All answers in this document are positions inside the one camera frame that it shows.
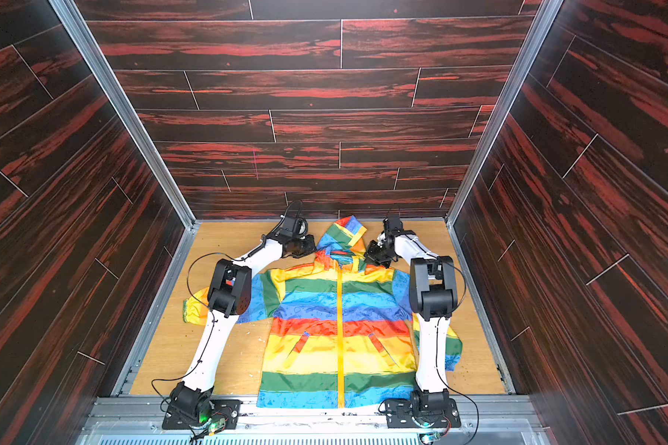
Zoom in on rainbow striped zip jacket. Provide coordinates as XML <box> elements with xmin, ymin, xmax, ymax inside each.
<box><xmin>182</xmin><ymin>215</ymin><xmax>463</xmax><ymax>410</ymax></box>

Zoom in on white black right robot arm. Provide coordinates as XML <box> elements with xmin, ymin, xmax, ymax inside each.
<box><xmin>365</xmin><ymin>216</ymin><xmax>458</xmax><ymax>420</ymax></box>

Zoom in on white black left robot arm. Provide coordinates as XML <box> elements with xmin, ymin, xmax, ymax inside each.
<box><xmin>163</xmin><ymin>214</ymin><xmax>315</xmax><ymax>431</ymax></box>

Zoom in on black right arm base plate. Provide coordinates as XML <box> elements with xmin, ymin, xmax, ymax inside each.
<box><xmin>379</xmin><ymin>393</ymin><xmax>461</xmax><ymax>429</ymax></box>

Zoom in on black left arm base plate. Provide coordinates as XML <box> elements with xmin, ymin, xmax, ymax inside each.
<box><xmin>161</xmin><ymin>399</ymin><xmax>241</xmax><ymax>434</ymax></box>

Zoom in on aluminium frame rail right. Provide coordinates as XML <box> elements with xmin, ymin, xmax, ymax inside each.
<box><xmin>446</xmin><ymin>222</ymin><xmax>518</xmax><ymax>395</ymax></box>

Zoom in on aluminium frame rail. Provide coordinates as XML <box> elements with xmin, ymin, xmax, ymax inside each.
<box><xmin>446</xmin><ymin>222</ymin><xmax>518</xmax><ymax>395</ymax></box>
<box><xmin>109</xmin><ymin>221</ymin><xmax>202</xmax><ymax>398</ymax></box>

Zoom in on aluminium frame rail left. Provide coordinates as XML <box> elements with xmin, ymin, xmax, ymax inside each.
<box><xmin>109</xmin><ymin>221</ymin><xmax>202</xmax><ymax>398</ymax></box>

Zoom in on aluminium frame post left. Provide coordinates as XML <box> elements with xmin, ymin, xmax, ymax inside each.
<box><xmin>48</xmin><ymin>0</ymin><xmax>196</xmax><ymax>231</ymax></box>

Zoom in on aluminium frame post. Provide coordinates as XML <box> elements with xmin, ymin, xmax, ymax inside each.
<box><xmin>48</xmin><ymin>0</ymin><xmax>196</xmax><ymax>231</ymax></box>
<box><xmin>446</xmin><ymin>0</ymin><xmax>563</xmax><ymax>232</ymax></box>

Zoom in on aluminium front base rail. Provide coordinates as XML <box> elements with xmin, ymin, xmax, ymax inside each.
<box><xmin>77</xmin><ymin>395</ymin><xmax>553</xmax><ymax>444</ymax></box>

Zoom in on aluminium frame post right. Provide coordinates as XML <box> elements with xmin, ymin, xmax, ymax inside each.
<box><xmin>446</xmin><ymin>0</ymin><xmax>563</xmax><ymax>232</ymax></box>

